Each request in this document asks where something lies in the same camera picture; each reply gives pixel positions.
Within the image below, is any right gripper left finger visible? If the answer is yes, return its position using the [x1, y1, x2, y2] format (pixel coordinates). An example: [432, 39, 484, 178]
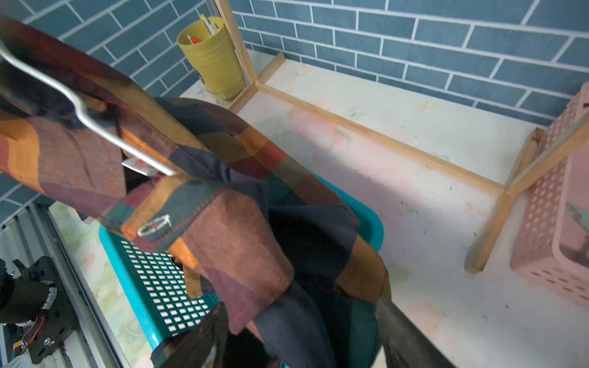
[156, 302, 229, 367]

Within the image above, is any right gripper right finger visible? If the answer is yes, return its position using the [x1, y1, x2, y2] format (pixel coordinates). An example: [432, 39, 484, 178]
[375, 299, 454, 368]

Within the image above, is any plaid long-sleeve shirt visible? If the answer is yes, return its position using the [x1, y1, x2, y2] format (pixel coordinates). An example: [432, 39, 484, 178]
[1, 17, 391, 367]

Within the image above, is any white wire hanger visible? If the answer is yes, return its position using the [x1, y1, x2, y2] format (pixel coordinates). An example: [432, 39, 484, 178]
[1, 41, 176, 176]

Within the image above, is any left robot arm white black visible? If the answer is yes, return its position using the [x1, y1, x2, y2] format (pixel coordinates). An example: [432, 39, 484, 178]
[1, 260, 58, 324]

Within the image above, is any teal plastic basket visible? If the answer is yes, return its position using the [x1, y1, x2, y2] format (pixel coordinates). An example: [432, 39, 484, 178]
[98, 171, 386, 368]

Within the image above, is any pink plastic basket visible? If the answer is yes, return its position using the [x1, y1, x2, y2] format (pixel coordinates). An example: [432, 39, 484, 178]
[509, 82, 589, 308]

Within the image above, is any yellow cup with pens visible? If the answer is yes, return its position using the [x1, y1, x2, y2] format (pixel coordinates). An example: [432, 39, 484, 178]
[176, 15, 245, 101]

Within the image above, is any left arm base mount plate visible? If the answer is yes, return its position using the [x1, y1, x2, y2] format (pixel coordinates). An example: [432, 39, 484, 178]
[19, 256, 79, 364]

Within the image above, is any wooden clothes rack frame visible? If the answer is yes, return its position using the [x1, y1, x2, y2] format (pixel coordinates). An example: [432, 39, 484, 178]
[216, 1, 588, 274]

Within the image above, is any aluminium rail frame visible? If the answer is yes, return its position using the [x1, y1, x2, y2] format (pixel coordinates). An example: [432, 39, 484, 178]
[1, 203, 129, 367]

